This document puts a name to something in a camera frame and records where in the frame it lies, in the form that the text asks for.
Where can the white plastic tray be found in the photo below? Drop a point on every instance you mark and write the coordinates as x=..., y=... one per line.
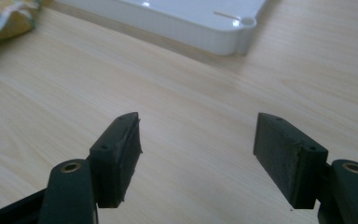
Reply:
x=180, y=18

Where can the orange-print fabric bag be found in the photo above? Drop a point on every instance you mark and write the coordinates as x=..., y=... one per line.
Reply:
x=3, y=18

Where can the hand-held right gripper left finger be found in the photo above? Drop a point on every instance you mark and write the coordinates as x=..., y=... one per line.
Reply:
x=115, y=161

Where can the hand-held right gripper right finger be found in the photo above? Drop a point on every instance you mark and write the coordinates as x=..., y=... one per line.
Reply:
x=289, y=161

